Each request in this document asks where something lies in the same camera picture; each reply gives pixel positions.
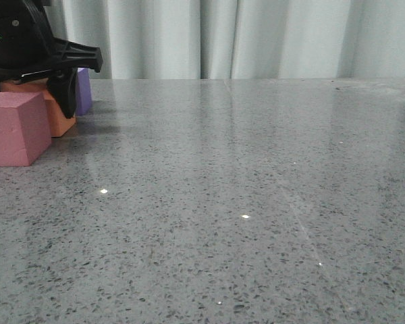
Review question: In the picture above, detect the pink foam cube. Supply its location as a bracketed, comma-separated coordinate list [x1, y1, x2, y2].
[0, 92, 51, 167]

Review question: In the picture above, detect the grey-green pleated curtain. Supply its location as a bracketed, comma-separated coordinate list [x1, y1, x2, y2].
[46, 1, 405, 79]

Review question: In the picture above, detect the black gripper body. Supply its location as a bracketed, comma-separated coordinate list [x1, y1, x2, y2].
[0, 1, 103, 83]

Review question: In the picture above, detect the orange foam cube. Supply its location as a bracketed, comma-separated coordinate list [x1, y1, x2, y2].
[0, 78, 76, 138]

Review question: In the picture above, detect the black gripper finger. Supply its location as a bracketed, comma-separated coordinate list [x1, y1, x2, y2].
[47, 68, 77, 119]

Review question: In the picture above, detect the purple foam cube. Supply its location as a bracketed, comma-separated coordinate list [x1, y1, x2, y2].
[76, 67, 92, 116]

